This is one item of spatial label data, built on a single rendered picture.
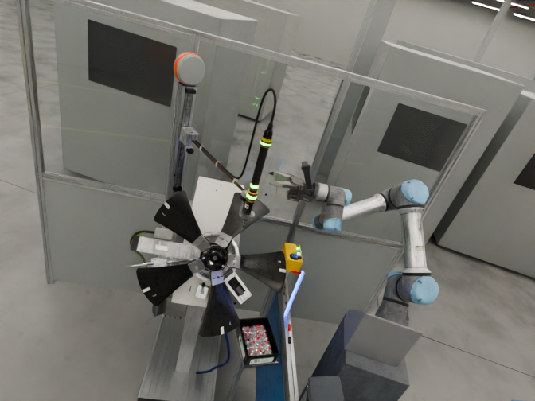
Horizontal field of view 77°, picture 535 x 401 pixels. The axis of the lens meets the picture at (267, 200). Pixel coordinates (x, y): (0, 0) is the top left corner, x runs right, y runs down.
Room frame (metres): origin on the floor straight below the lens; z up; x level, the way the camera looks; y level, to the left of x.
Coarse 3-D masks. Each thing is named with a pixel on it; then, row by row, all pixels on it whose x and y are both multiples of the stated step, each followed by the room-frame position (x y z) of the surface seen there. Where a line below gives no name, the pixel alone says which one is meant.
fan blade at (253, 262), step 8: (240, 256) 1.29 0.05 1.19; (248, 256) 1.30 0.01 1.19; (256, 256) 1.32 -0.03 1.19; (264, 256) 1.33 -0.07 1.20; (272, 256) 1.34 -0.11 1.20; (280, 256) 1.35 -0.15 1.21; (240, 264) 1.23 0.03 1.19; (248, 264) 1.25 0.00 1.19; (256, 264) 1.26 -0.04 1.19; (264, 264) 1.28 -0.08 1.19; (272, 264) 1.29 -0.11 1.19; (280, 264) 1.31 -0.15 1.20; (248, 272) 1.20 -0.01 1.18; (256, 272) 1.22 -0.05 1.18; (264, 272) 1.23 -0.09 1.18; (272, 272) 1.25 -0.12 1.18; (280, 272) 1.27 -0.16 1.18; (264, 280) 1.20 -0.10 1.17; (272, 280) 1.21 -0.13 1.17; (280, 280) 1.23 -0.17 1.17; (272, 288) 1.18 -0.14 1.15; (280, 288) 1.19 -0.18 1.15
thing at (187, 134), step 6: (186, 126) 1.73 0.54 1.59; (180, 132) 1.70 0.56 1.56; (186, 132) 1.66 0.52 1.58; (192, 132) 1.68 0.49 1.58; (180, 138) 1.69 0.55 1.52; (186, 138) 1.64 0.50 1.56; (192, 138) 1.66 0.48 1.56; (198, 138) 1.68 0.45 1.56; (186, 144) 1.64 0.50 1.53; (192, 144) 1.66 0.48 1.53
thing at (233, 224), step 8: (232, 200) 1.47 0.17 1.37; (256, 200) 1.45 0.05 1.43; (232, 208) 1.43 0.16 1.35; (256, 208) 1.41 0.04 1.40; (264, 208) 1.41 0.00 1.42; (232, 216) 1.39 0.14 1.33; (256, 216) 1.37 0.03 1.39; (224, 224) 1.37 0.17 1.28; (232, 224) 1.35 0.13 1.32; (240, 224) 1.34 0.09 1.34; (248, 224) 1.34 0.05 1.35; (224, 232) 1.33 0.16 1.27; (232, 232) 1.31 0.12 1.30
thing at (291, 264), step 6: (288, 246) 1.64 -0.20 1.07; (294, 246) 1.66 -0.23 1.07; (288, 252) 1.58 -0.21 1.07; (294, 252) 1.60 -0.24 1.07; (300, 252) 1.62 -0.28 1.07; (288, 258) 1.53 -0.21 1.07; (288, 264) 1.52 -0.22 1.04; (294, 264) 1.53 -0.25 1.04; (300, 264) 1.53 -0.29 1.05; (288, 270) 1.52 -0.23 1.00; (294, 270) 1.53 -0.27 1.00
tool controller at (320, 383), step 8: (320, 376) 0.74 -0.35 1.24; (328, 376) 0.75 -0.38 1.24; (336, 376) 0.75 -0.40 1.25; (312, 384) 0.71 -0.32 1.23; (320, 384) 0.71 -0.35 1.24; (328, 384) 0.72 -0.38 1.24; (336, 384) 0.72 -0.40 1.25; (312, 392) 0.68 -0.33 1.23; (320, 392) 0.69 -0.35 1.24; (328, 392) 0.69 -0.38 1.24; (336, 392) 0.69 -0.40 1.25; (312, 400) 0.66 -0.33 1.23; (320, 400) 0.66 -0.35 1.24; (328, 400) 0.67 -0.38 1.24; (336, 400) 0.67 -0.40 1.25; (344, 400) 0.67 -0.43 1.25
